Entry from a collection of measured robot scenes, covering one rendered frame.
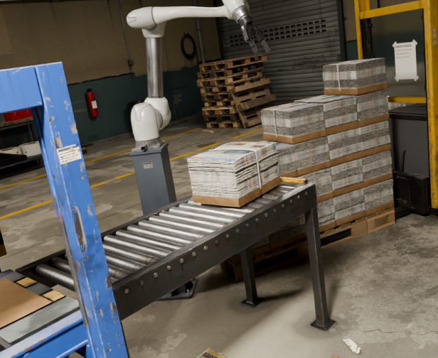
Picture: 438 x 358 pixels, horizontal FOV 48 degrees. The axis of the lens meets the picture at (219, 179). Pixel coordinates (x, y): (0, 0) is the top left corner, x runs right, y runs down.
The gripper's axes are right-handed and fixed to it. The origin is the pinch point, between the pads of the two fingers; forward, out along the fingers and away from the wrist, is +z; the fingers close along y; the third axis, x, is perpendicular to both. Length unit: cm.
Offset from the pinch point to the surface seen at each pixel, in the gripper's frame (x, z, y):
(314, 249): -21, 107, 23
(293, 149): -42, 52, -53
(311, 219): -13, 93, 24
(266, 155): -10, 54, 35
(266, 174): -15, 62, 36
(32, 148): -572, -200, -254
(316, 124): -26, 44, -72
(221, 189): -26, 58, 61
